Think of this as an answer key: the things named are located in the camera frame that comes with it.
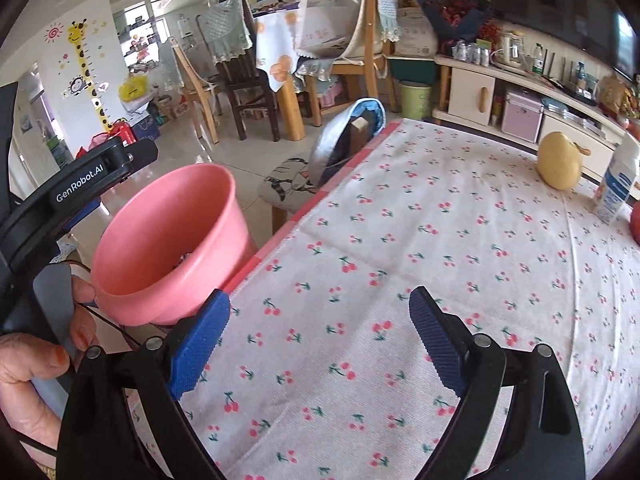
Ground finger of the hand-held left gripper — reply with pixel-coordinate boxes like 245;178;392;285
102;136;160;196

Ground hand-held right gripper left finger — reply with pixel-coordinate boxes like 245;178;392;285
57;288;232;480

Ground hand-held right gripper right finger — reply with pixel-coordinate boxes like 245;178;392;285
408;286;587;480

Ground pink plastic basin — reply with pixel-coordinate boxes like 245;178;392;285
91;164;257;327

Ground person's left hand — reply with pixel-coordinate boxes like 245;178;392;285
0;276;98;456

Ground yellow plastic bag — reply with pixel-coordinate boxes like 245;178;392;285
117;74;152;103

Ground cherry print tablecloth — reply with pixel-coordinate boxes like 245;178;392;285
177;119;640;480

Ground dark wooden chair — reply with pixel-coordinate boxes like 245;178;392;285
215;55;282;142

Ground grey lace chair cover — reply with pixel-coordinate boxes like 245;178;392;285
197;0;253;66

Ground cartoon cushion stool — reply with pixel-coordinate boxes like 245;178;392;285
257;156;321;236

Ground white orange print tablecloth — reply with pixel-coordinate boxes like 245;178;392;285
254;10;303;93

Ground blue silver bag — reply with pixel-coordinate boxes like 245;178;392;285
305;98;388;186

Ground yellow pear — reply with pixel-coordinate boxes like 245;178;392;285
536;131;586;191

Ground white cartoon print cloth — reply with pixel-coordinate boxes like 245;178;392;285
295;0;371;58

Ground pink storage box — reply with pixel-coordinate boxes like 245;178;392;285
501;87;545;143

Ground white bottle blue label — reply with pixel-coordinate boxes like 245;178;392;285
592;132;640;226

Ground green waste bin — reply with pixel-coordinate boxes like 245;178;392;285
398;80;433;121

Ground white tv cabinet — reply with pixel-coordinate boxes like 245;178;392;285
432;52;640;186

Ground light wooden chair with cloths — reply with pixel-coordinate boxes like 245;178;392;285
300;0;396;128

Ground blue knitted cloth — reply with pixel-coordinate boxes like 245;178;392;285
372;0;403;45

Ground pack of small bottles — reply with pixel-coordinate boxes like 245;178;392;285
451;40;493;66

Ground white electric kettle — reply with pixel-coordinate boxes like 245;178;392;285
495;30;528;73

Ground white sack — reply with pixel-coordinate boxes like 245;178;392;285
394;7;440;58

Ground brown snack bag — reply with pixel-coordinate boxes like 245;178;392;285
597;74;630;116

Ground dark wrapped flower bouquet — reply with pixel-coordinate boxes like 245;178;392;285
415;0;496;43

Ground black television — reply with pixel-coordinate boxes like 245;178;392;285
485;0;638;83

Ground yellow giraffe wall sticker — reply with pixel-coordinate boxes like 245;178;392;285
65;19;116;133

